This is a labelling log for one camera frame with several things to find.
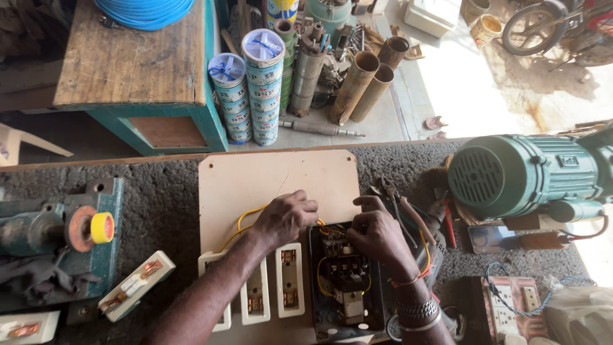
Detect yellow tape roll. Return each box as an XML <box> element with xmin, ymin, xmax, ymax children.
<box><xmin>90</xmin><ymin>211</ymin><xmax>116</xmax><ymax>244</ymax></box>

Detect shiny metal plate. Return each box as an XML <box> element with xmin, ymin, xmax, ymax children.
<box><xmin>468</xmin><ymin>225</ymin><xmax>524</xmax><ymax>255</ymax></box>

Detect short stack of tape tins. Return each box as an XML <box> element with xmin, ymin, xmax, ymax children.
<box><xmin>207</xmin><ymin>52</ymin><xmax>253</xmax><ymax>145</ymax></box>

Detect long yellow wire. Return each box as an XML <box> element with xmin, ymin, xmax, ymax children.
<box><xmin>217</xmin><ymin>203</ymin><xmax>332</xmax><ymax>254</ymax></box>

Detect white plastic box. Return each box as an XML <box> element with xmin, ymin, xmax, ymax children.
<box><xmin>403</xmin><ymin>0</ymin><xmax>464</xmax><ymax>39</ymax></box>

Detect teal wooden table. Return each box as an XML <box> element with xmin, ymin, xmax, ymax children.
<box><xmin>52</xmin><ymin>0</ymin><xmax>230</xmax><ymax>157</ymax></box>

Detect green ringed pipe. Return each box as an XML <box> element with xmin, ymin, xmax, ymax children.
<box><xmin>273</xmin><ymin>19</ymin><xmax>299</xmax><ymax>119</ymax></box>

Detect beige wooden board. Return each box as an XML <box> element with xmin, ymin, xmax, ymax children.
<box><xmin>197</xmin><ymin>149</ymin><xmax>363</xmax><ymax>345</ymax></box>

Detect motorcycle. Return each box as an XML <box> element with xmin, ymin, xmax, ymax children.
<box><xmin>501</xmin><ymin>0</ymin><xmax>613</xmax><ymax>69</ymax></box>

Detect grey carpet mat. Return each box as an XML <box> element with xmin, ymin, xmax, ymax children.
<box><xmin>0</xmin><ymin>141</ymin><xmax>597</xmax><ymax>345</ymax></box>

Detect black motor starter box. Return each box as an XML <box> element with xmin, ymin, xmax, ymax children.
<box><xmin>306</xmin><ymin>221</ymin><xmax>387</xmax><ymax>342</ymax></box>

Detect black power tool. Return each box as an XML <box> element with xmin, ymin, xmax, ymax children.
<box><xmin>415</xmin><ymin>195</ymin><xmax>450</xmax><ymax>290</ymax></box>

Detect person's left hand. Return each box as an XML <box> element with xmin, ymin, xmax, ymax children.
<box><xmin>253</xmin><ymin>189</ymin><xmax>320</xmax><ymax>251</ymax></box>

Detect green metal cylinder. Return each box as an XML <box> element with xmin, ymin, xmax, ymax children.
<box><xmin>305</xmin><ymin>0</ymin><xmax>356</xmax><ymax>37</ymax></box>

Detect grey metal shaft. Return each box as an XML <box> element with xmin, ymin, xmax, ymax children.
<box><xmin>279</xmin><ymin>118</ymin><xmax>366</xmax><ymax>139</ymax></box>

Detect person's right hand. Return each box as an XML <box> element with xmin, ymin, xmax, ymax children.
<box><xmin>347</xmin><ymin>195</ymin><xmax>420</xmax><ymax>282</ymax></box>

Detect silver bracelet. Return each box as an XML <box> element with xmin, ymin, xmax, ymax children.
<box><xmin>395</xmin><ymin>296</ymin><xmax>442</xmax><ymax>333</ymax></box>

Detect tall stack of tape tins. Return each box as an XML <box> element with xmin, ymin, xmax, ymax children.
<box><xmin>240</xmin><ymin>28</ymin><xmax>287</xmax><ymax>147</ymax></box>

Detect patterned switch socket board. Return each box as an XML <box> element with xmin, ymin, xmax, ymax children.
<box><xmin>481</xmin><ymin>275</ymin><xmax>549</xmax><ymax>344</ymax></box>

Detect blue cable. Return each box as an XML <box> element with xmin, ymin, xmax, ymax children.
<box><xmin>484</xmin><ymin>261</ymin><xmax>597</xmax><ymax>317</ymax></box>

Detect short rusty pipe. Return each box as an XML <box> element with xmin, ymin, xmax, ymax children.
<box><xmin>377</xmin><ymin>36</ymin><xmax>411</xmax><ymax>71</ymax></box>

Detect black cloth rag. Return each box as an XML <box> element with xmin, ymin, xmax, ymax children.
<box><xmin>0</xmin><ymin>249</ymin><xmax>102</xmax><ymax>308</ymax></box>

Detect green bench grinder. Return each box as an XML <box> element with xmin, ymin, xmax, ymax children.
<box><xmin>0</xmin><ymin>178</ymin><xmax>125</xmax><ymax>308</ymax></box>

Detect long rusty pipe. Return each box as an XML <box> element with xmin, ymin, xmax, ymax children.
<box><xmin>329</xmin><ymin>51</ymin><xmax>381</xmax><ymax>127</ymax></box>
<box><xmin>349</xmin><ymin>63</ymin><xmax>395</xmax><ymax>123</ymax></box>

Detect white fuse holder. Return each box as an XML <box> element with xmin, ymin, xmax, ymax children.
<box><xmin>197</xmin><ymin>249</ymin><xmax>232</xmax><ymax>333</ymax></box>
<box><xmin>98</xmin><ymin>250</ymin><xmax>177</xmax><ymax>323</ymax></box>
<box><xmin>275</xmin><ymin>242</ymin><xmax>306</xmax><ymax>319</ymax></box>
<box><xmin>0</xmin><ymin>310</ymin><xmax>61</xmax><ymax>345</ymax></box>
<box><xmin>240</xmin><ymin>258</ymin><xmax>272</xmax><ymax>326</ymax></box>

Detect red wrist thread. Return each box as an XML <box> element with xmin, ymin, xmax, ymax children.
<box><xmin>390</xmin><ymin>267</ymin><xmax>435</xmax><ymax>288</ymax></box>

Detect yellow and blue can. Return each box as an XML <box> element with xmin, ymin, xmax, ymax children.
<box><xmin>265</xmin><ymin>0</ymin><xmax>300</xmax><ymax>30</ymax></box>

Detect green electric motor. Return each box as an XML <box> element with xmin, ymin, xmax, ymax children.
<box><xmin>447</xmin><ymin>122</ymin><xmax>613</xmax><ymax>225</ymax></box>

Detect white plastic chair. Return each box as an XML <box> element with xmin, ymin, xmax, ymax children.
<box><xmin>0</xmin><ymin>122</ymin><xmax>75</xmax><ymax>168</ymax></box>

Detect dirty paint bucket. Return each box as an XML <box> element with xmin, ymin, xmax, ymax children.
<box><xmin>461</xmin><ymin>0</ymin><xmax>492</xmax><ymax>26</ymax></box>
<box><xmin>469</xmin><ymin>14</ymin><xmax>503</xmax><ymax>50</ymax></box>

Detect grey submersible pump body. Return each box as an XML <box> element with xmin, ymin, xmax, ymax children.
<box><xmin>288</xmin><ymin>23</ymin><xmax>332</xmax><ymax>119</ymax></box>

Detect clear plastic bag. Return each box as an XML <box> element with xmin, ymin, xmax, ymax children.
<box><xmin>542</xmin><ymin>275</ymin><xmax>613</xmax><ymax>345</ymax></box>

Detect red-handled pliers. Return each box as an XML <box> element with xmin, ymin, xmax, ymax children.
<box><xmin>370</xmin><ymin>176</ymin><xmax>437</xmax><ymax>249</ymax></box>

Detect red screwdriver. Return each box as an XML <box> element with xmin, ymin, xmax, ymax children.
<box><xmin>443</xmin><ymin>198</ymin><xmax>458</xmax><ymax>250</ymax></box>

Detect blue hose coil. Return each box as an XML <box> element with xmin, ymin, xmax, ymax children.
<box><xmin>93</xmin><ymin>0</ymin><xmax>195</xmax><ymax>32</ymax></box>

